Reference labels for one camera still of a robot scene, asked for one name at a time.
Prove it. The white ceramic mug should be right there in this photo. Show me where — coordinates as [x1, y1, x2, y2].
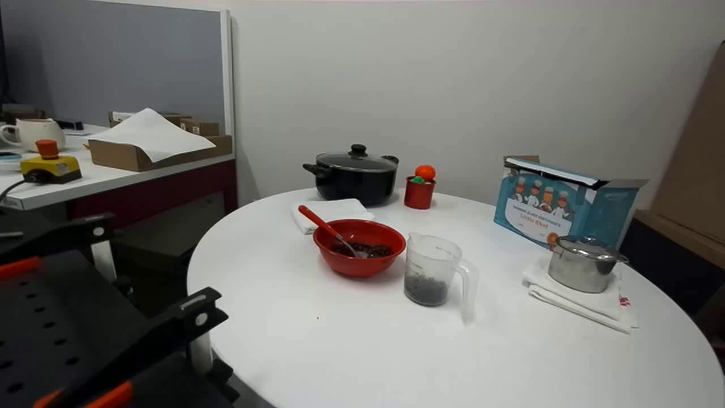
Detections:
[0, 115, 68, 154]

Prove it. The black orange metal stand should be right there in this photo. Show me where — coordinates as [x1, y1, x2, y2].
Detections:
[0, 210, 242, 408]

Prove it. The yellow emergency stop button box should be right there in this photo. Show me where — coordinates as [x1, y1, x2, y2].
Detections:
[19, 138, 85, 186]

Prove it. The red plastic bowl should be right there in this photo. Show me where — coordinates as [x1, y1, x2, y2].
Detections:
[312, 217, 409, 280]

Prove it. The black cooking pot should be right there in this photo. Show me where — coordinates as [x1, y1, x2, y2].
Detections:
[301, 154, 401, 207]

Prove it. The large brown cardboard panel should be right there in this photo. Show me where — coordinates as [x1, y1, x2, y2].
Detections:
[635, 41, 725, 269]

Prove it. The flat brown cardboard tray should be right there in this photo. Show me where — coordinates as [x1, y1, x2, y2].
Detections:
[85, 134, 234, 175]

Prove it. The white desk with red front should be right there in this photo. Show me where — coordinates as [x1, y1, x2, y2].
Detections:
[0, 122, 240, 229]

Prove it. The white cloth with red tag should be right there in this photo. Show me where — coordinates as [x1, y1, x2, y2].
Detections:
[521, 254, 640, 334]

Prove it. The small steel pot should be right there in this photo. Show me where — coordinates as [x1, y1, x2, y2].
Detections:
[547, 234, 631, 295]

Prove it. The blue printed cardboard box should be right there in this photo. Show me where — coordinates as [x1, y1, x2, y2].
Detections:
[493, 154, 650, 254]

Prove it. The black pot lid with knob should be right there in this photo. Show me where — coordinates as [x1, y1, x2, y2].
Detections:
[315, 142, 399, 175]

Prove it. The clear plastic measuring jug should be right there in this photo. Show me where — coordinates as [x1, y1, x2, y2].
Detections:
[404, 231, 480, 325]

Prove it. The red-handled metal spoon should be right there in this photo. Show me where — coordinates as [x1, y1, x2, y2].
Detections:
[298, 203, 373, 260]

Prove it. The small red cup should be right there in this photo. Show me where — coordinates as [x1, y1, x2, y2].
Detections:
[404, 175, 437, 210]

